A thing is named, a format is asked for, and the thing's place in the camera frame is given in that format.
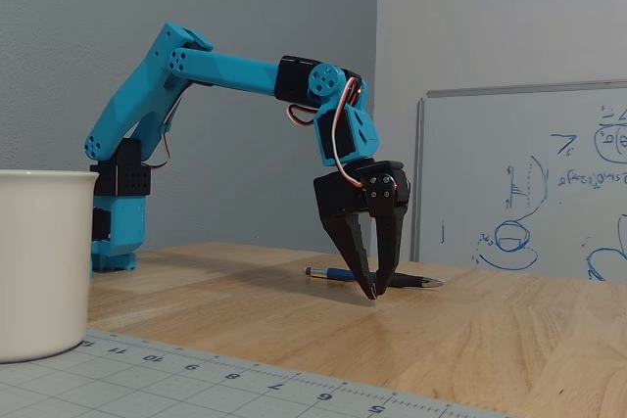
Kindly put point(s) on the white ceramic mug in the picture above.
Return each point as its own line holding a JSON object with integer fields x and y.
{"x": 44, "y": 261}

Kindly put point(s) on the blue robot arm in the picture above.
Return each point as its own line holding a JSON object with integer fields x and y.
{"x": 220, "y": 70}

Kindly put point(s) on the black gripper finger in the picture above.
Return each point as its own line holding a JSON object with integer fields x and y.
{"x": 355, "y": 251}
{"x": 389, "y": 237}

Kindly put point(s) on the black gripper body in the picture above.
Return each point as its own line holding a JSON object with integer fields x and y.
{"x": 338, "y": 195}

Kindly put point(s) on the whiteboard with blue drawings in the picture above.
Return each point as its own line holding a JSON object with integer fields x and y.
{"x": 490, "y": 168}

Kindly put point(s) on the grey cutting mat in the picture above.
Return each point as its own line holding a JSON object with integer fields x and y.
{"x": 147, "y": 384}

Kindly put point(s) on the dark blue pen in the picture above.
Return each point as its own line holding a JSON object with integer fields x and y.
{"x": 328, "y": 272}

